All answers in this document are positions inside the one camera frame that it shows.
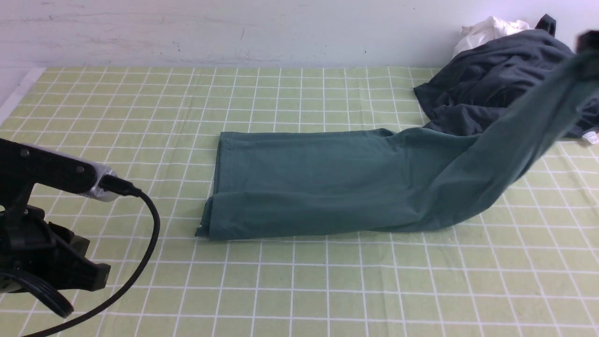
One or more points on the dark grey crumpled garment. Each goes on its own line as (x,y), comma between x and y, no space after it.
(475,88)

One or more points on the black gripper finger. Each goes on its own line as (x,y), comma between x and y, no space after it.
(79,275)

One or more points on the white crumpled cloth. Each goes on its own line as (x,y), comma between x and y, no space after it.
(487,30)

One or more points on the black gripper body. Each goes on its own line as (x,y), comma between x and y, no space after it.
(588,41)
(36,247)

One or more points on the green long-sleeved shirt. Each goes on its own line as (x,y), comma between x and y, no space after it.
(270,185)

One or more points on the green checkered tablecloth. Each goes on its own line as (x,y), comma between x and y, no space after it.
(527,267)

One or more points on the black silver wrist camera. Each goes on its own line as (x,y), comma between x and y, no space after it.
(24,165)

